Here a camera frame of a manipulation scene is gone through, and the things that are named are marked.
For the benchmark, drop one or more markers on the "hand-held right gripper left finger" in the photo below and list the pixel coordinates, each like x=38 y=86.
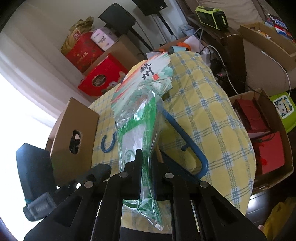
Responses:
x=133 y=180

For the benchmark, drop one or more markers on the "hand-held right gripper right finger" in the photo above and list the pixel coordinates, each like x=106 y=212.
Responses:
x=161 y=185

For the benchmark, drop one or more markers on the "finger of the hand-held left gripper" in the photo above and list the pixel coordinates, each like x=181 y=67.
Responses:
x=94 y=173

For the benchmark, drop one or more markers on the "green clear plastic bag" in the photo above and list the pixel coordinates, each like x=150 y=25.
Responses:
x=136 y=129

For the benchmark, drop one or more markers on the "blue plastic hanger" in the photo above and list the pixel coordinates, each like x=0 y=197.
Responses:
x=185 y=139

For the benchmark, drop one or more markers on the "yellow checked cloth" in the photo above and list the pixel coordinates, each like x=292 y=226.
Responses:
x=208 y=120

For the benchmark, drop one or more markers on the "flat red gift box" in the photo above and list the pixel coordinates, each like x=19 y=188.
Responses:
x=101 y=76

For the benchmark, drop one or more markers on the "printed scalloped paper card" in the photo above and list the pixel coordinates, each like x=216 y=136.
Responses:
x=148 y=74

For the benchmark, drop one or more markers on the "red paper bag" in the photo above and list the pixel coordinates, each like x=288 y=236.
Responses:
x=270 y=153
x=252 y=114

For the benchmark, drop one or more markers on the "yellow plastic bag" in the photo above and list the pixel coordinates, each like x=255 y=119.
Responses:
x=277 y=217

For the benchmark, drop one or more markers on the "brown cardboard storage box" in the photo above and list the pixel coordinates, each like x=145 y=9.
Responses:
x=124 y=51

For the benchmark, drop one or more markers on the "cardboard box of red bags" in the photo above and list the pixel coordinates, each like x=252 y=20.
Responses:
x=277 y=120

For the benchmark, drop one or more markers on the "white tissue pack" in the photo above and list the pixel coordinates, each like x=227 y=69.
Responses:
x=104 y=38

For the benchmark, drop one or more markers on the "white power strip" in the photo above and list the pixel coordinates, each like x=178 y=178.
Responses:
x=208 y=56

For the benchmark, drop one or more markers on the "crumpled gold paper bag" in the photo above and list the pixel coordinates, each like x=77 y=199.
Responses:
x=79 y=30

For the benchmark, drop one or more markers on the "dark wooden side table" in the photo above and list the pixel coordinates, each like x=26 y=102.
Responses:
x=231 y=58

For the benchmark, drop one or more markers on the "green cartoon stool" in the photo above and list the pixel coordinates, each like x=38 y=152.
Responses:
x=284 y=106

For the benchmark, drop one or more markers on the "black speaker on stand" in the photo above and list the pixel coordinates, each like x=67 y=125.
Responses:
x=150 y=5
x=118 y=17

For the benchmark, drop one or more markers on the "beige sofa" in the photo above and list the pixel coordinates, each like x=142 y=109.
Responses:
x=256 y=53

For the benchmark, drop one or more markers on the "yellow-green portable device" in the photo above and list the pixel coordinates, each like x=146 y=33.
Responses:
x=210 y=17

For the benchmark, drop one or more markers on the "shallow cardboard tray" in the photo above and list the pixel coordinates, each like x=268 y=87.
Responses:
x=259 y=37

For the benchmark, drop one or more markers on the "beige sofa cushion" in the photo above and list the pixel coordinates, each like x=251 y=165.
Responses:
x=231 y=9

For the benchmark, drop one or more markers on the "pile of snack packets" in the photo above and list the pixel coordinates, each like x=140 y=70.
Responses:
x=279 y=25

